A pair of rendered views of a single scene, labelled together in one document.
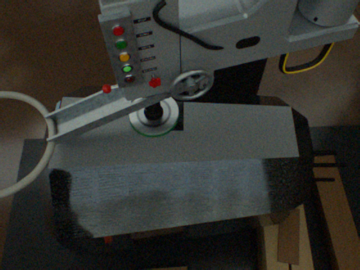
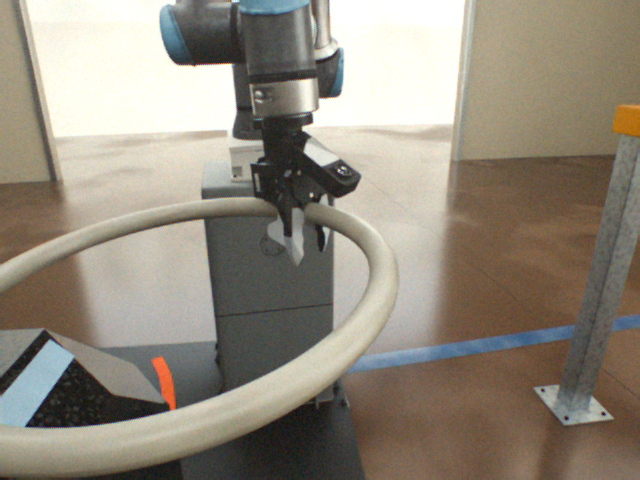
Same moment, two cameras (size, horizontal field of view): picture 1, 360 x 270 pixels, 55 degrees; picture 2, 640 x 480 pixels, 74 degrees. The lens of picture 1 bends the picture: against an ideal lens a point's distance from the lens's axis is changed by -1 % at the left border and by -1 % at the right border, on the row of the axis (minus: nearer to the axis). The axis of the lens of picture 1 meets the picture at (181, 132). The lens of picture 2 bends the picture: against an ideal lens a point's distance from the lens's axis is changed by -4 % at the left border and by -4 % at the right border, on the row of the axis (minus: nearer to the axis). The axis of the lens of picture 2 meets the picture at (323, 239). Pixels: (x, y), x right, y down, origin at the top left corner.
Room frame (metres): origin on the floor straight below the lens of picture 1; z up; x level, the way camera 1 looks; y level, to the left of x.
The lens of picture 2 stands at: (1.10, 0.86, 1.18)
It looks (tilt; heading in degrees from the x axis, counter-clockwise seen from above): 22 degrees down; 173
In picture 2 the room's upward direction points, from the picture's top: straight up
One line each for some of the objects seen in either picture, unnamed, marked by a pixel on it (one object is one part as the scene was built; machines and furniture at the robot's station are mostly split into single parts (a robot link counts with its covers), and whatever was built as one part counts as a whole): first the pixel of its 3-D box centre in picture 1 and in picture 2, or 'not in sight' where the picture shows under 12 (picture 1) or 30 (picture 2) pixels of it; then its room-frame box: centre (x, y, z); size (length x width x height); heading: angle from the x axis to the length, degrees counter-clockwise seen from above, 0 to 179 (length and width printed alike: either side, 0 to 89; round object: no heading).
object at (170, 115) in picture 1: (153, 112); not in sight; (0.80, 0.11, 0.88); 0.21 x 0.21 x 0.01
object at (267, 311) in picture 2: not in sight; (269, 282); (-0.37, 0.83, 0.43); 0.50 x 0.50 x 0.85; 6
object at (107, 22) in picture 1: (123, 53); not in sight; (0.68, 0.15, 1.41); 0.08 x 0.03 x 0.28; 104
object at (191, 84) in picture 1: (188, 77); not in sight; (0.72, -0.03, 1.23); 0.15 x 0.10 x 0.15; 104
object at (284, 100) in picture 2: not in sight; (283, 99); (0.48, 0.88, 1.13); 0.10 x 0.09 x 0.05; 135
